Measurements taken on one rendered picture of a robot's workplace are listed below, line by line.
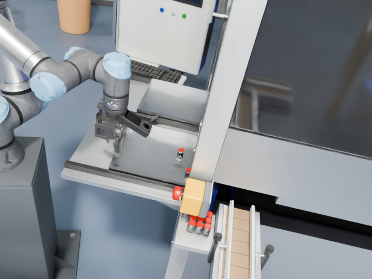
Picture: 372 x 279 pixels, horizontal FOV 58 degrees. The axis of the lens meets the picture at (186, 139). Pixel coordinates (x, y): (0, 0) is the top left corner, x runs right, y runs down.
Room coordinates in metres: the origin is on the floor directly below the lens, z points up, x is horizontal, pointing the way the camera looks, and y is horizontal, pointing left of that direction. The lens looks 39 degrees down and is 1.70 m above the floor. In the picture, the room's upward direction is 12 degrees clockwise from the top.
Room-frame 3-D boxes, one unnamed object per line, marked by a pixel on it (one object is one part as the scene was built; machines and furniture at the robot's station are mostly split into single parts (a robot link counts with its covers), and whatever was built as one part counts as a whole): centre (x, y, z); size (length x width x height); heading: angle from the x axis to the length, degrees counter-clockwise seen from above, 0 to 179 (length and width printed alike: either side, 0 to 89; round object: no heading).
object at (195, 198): (0.63, -0.06, 1.00); 0.08 x 0.07 x 0.07; 89
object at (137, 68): (1.59, 0.30, 0.82); 0.40 x 0.14 x 0.02; 81
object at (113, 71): (0.82, 0.23, 1.21); 0.09 x 0.08 x 0.11; 73
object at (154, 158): (0.88, 0.05, 0.90); 0.34 x 0.26 x 0.04; 89
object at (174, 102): (1.22, 0.05, 0.90); 0.34 x 0.26 x 0.04; 89
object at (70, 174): (1.05, 0.12, 0.87); 0.70 x 0.48 x 0.02; 179
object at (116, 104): (0.81, 0.23, 1.14); 0.08 x 0.08 x 0.05
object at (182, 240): (0.61, -0.10, 0.87); 0.14 x 0.13 x 0.02; 89
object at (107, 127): (0.82, 0.23, 1.05); 0.09 x 0.08 x 0.12; 89
